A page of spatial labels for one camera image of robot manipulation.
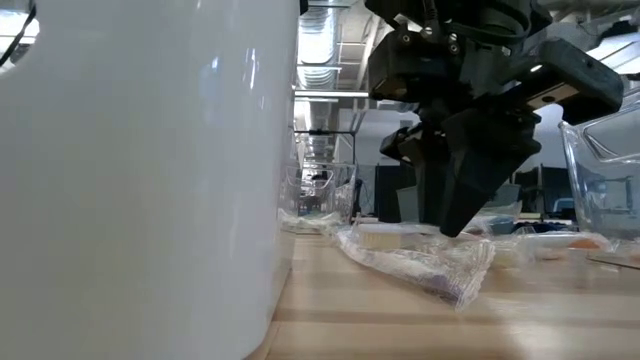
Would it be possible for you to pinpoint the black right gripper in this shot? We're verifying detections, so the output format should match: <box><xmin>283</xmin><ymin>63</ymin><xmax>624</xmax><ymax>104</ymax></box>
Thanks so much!
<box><xmin>367</xmin><ymin>27</ymin><xmax>626</xmax><ymax>239</ymax></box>

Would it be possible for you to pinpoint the orange toothbrush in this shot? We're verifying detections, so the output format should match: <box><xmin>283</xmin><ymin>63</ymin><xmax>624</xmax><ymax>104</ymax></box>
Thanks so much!
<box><xmin>514</xmin><ymin>230</ymin><xmax>614</xmax><ymax>256</ymax></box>

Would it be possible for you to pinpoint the narrow clear plastic bin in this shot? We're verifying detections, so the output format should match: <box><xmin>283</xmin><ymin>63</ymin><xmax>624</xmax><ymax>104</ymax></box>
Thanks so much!
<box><xmin>282</xmin><ymin>160</ymin><xmax>357</xmax><ymax>235</ymax></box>

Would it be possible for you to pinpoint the wide clear plastic bin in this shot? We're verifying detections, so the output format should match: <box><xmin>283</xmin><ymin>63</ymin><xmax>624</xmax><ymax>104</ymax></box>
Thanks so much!
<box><xmin>558</xmin><ymin>89</ymin><xmax>640</xmax><ymax>272</ymax></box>

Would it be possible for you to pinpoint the green toothbrush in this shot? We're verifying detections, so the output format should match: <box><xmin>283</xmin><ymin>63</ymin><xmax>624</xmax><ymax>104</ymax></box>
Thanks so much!
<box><xmin>278</xmin><ymin>209</ymin><xmax>346</xmax><ymax>235</ymax></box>

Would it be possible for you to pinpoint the white plastic bin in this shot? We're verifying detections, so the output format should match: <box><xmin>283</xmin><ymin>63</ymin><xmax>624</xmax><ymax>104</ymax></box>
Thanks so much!
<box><xmin>0</xmin><ymin>0</ymin><xmax>301</xmax><ymax>360</ymax></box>

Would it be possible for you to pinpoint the long ceiling light bar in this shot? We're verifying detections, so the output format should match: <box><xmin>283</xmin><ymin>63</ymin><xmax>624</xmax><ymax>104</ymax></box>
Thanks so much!
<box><xmin>294</xmin><ymin>89</ymin><xmax>371</xmax><ymax>99</ymax></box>

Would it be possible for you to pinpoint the wide silver ventilation duct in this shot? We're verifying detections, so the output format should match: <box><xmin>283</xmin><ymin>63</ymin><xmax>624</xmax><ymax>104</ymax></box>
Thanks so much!
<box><xmin>297</xmin><ymin>4</ymin><xmax>341</xmax><ymax>161</ymax></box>

